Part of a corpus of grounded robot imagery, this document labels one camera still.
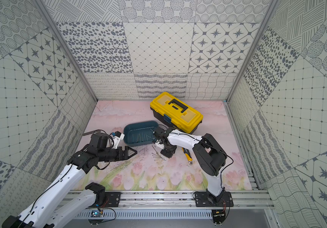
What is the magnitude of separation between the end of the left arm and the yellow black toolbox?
0.33 metres

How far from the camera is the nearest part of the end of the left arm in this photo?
1.85ft

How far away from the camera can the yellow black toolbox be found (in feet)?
2.88
